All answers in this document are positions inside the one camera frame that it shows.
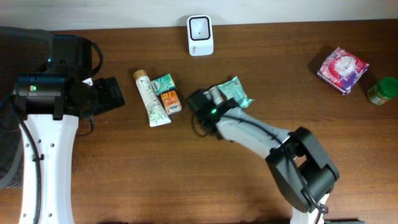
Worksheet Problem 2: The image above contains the teal wet wipes pack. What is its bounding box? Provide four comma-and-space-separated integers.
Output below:
217, 77, 253, 108

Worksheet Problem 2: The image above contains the orange tissue pack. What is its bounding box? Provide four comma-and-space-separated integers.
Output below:
160, 90, 182, 115

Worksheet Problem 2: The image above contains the white bamboo print tube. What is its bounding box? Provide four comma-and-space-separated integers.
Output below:
133, 70, 171, 127

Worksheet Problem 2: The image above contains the teal blue tissue pack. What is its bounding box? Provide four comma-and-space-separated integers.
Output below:
151, 74, 176, 95

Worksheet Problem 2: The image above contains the red purple tissue package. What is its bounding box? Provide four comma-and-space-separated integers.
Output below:
317, 47, 369, 95

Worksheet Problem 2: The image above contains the green lid jar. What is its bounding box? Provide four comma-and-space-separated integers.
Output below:
367, 77, 397, 105

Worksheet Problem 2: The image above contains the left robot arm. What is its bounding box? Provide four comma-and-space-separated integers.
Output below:
10, 35, 125, 223

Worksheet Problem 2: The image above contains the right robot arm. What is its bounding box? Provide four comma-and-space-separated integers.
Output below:
187, 90, 340, 223

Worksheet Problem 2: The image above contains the grey plastic mesh basket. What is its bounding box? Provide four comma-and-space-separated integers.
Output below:
1, 27, 53, 189

